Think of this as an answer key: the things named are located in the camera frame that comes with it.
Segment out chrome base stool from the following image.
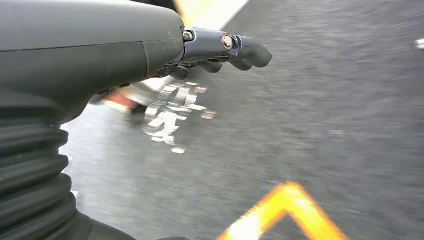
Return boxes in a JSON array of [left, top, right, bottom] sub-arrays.
[[142, 81, 218, 155]]

